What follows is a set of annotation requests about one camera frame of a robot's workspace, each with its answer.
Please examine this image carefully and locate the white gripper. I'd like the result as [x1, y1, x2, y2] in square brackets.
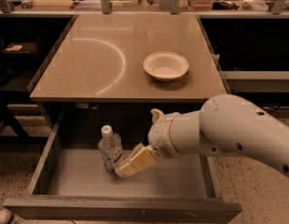
[116, 108, 181, 178]

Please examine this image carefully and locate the clear plastic water bottle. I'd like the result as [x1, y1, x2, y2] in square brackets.
[98, 125, 123, 173]

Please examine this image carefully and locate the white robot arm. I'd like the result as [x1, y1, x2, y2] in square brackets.
[116, 94, 289, 178]

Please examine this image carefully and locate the grey cabinet with counter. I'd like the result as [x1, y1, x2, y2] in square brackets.
[27, 13, 232, 133]

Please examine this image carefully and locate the grey open top drawer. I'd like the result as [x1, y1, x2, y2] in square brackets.
[4, 105, 241, 224]

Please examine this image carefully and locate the white paper bowl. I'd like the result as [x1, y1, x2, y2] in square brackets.
[143, 51, 189, 82]

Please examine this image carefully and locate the white round object on floor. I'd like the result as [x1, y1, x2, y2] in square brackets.
[0, 209, 13, 224]

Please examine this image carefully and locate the clear plastic container on bench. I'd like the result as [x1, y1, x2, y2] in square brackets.
[241, 0, 268, 11]

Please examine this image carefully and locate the black side table frame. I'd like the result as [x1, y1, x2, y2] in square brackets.
[0, 37, 50, 146]

